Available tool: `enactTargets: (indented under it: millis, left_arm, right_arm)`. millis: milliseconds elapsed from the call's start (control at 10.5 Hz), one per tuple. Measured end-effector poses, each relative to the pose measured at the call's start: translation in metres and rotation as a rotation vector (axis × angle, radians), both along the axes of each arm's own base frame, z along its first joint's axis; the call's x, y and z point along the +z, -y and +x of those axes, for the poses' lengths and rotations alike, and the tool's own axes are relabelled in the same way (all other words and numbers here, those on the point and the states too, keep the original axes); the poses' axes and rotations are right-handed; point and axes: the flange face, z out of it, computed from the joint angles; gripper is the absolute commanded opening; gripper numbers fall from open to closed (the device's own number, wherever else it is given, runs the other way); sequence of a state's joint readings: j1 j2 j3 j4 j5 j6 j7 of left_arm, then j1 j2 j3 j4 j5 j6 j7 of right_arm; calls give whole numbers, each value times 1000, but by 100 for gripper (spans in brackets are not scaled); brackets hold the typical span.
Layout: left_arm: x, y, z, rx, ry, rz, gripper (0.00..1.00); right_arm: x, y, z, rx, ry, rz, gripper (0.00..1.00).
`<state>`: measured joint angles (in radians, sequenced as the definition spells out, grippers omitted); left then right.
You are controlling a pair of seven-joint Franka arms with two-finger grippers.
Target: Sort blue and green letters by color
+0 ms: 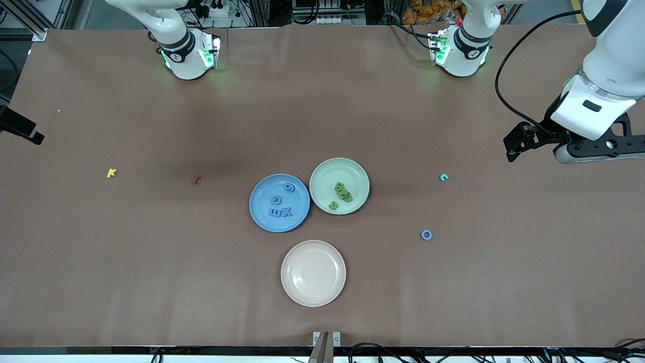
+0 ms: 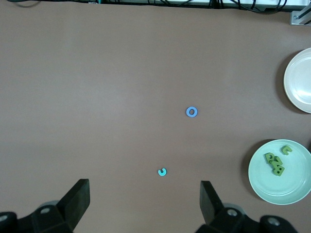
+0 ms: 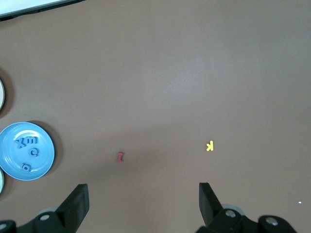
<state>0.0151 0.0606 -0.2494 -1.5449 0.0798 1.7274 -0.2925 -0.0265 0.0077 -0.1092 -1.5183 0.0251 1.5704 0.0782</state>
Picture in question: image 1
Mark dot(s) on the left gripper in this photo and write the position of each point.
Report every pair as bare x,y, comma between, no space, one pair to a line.
543,132

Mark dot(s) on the green foam letter N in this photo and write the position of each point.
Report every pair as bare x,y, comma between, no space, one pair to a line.
344,192

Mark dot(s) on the green foam letter B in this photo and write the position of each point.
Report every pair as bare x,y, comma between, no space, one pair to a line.
338,186

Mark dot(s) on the blue foam letter g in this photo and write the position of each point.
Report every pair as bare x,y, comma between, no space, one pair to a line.
290,188

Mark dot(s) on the blue foam letter x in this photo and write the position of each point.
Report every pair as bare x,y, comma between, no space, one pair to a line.
286,212

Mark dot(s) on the blue foam letter c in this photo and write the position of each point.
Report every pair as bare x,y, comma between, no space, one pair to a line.
272,200

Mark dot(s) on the blue foam letter m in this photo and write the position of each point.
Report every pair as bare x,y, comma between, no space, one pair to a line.
274,214

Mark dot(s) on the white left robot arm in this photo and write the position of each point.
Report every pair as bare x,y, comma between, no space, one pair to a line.
463,50

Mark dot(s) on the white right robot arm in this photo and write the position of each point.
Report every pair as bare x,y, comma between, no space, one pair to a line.
181,55

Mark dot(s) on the blue foam letter o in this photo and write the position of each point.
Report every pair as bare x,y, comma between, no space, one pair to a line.
423,235

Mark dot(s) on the orange bag pile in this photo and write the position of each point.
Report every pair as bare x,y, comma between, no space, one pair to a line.
423,12

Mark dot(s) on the red foam letter I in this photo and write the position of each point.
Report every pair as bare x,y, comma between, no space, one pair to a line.
196,179

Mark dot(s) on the green plate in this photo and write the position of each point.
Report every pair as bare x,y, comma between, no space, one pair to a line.
327,176

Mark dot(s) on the brown table mat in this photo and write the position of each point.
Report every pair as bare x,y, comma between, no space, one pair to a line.
322,126

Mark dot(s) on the white power strip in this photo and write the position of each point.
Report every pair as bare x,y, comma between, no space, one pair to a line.
332,20

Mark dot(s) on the blue plate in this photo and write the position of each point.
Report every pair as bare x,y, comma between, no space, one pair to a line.
292,196

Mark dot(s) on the beige plate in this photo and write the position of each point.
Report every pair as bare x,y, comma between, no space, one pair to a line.
313,273

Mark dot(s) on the aluminium frame post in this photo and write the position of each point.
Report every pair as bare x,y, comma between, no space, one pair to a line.
39,36

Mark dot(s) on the metal table bracket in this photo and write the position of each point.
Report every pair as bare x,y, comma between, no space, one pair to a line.
326,348

